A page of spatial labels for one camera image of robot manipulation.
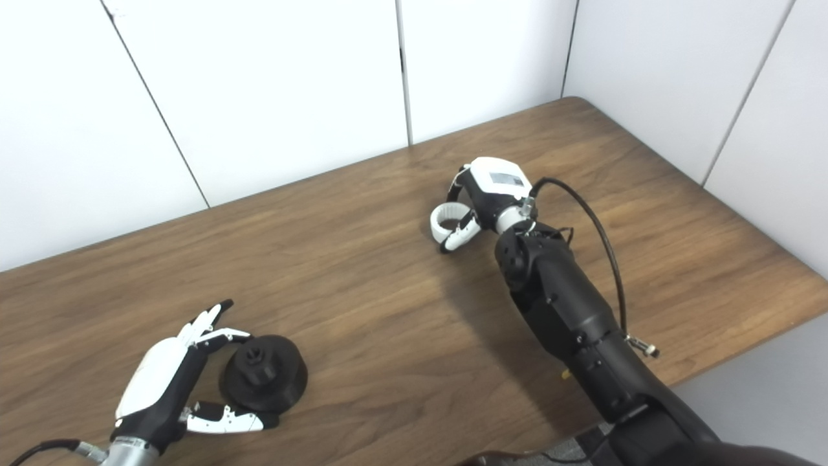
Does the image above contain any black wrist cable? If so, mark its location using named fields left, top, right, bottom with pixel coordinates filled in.
left=10, top=439, right=107, bottom=466
left=521, top=177, right=662, bottom=359

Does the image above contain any thin black wire bundle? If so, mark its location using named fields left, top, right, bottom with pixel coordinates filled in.
left=536, top=222, right=575, bottom=247

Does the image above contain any round black part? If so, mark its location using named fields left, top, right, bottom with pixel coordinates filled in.
left=219, top=335, right=309, bottom=415

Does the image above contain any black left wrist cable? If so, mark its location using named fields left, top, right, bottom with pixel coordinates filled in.
left=10, top=439, right=107, bottom=466

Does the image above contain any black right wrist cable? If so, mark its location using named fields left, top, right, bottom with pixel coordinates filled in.
left=521, top=177, right=662, bottom=359

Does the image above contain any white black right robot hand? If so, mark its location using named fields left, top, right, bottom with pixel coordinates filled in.
left=440, top=157, right=534, bottom=254

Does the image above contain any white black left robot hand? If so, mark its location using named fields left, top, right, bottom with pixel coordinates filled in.
left=110, top=299, right=280, bottom=454

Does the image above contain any white toothed ring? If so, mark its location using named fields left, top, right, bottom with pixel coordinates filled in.
left=430, top=202, right=476, bottom=245

